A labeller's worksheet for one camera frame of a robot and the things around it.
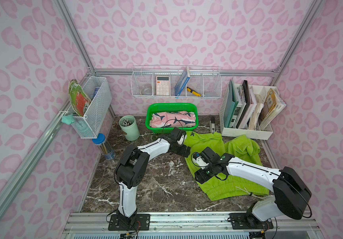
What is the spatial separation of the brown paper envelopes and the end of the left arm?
22.2 inches

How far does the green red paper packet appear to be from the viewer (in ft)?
2.27

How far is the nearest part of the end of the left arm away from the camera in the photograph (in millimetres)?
730
